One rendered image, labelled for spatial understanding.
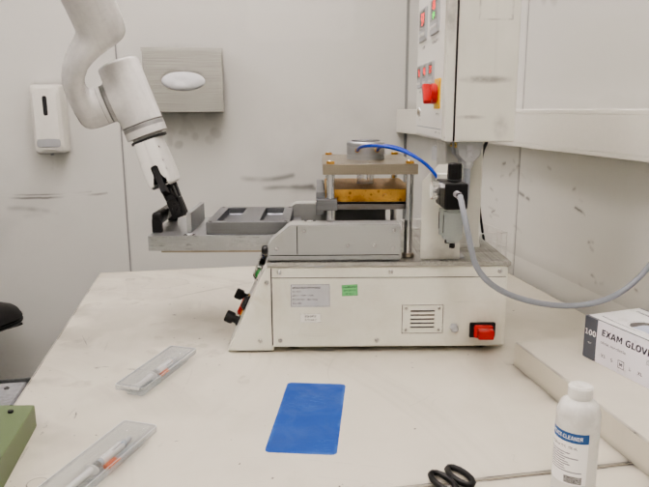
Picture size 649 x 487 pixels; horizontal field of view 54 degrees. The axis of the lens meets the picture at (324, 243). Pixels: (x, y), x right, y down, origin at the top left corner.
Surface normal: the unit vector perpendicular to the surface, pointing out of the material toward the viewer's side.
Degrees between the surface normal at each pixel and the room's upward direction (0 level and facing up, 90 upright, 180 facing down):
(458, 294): 90
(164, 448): 0
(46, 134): 90
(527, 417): 0
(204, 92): 90
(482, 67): 90
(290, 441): 0
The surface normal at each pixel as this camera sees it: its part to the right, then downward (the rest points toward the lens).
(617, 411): 0.00, -0.98
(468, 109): 0.01, 0.21
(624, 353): -0.95, 0.07
